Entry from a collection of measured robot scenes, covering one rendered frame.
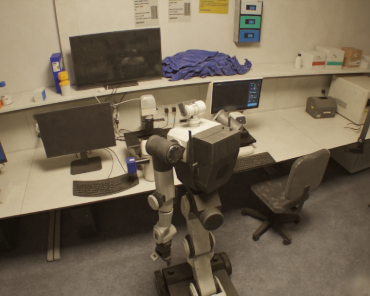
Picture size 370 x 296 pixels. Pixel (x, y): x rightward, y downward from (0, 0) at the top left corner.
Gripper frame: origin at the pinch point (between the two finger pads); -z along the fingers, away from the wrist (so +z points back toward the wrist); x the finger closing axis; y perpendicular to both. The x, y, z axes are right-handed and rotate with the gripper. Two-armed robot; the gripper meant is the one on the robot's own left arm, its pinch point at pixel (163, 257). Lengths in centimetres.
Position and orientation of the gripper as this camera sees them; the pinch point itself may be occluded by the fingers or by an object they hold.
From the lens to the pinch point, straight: 170.7
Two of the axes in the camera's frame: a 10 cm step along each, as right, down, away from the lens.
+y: -7.3, 3.2, -6.0
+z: 0.9, -8.3, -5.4
